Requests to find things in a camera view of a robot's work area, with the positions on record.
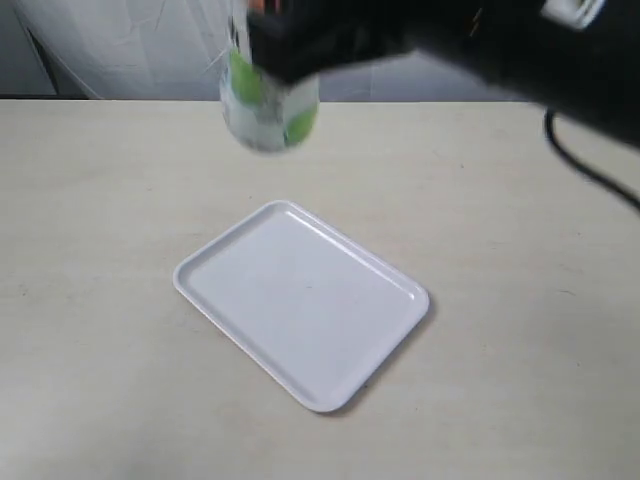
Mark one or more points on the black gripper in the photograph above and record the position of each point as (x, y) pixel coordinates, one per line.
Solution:
(579, 58)

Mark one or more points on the clear green-labelled drink bottle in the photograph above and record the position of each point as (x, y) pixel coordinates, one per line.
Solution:
(262, 114)

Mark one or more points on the white rectangular plastic tray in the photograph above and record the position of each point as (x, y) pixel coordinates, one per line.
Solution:
(314, 309)

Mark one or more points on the white wrinkled backdrop cloth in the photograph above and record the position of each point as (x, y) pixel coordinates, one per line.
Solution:
(135, 49)

